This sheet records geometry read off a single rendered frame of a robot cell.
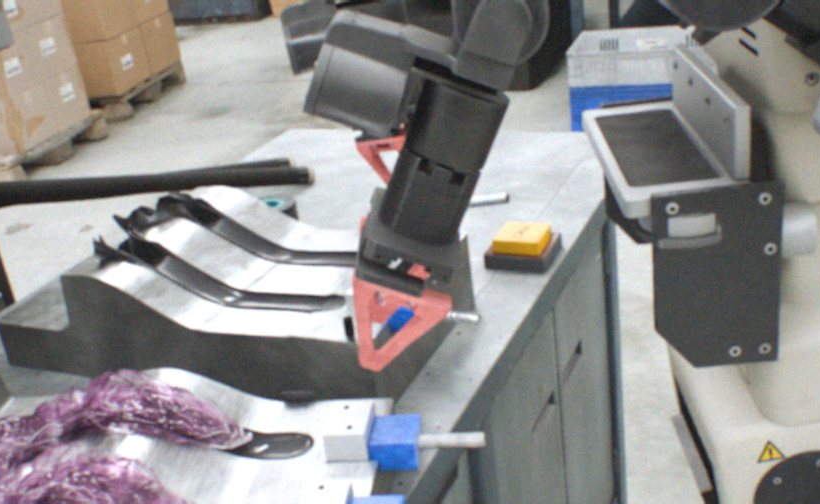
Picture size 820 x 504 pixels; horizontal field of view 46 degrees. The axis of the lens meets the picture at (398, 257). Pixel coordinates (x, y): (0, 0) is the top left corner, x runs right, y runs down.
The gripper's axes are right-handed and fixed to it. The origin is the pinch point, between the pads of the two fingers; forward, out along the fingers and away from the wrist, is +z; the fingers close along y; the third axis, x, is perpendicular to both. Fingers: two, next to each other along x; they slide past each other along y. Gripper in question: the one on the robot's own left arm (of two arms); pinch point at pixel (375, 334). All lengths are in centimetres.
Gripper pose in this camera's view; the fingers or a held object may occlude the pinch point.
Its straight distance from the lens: 71.2
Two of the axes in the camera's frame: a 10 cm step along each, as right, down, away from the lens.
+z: -3.2, 8.6, 4.0
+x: 9.5, 3.0, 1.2
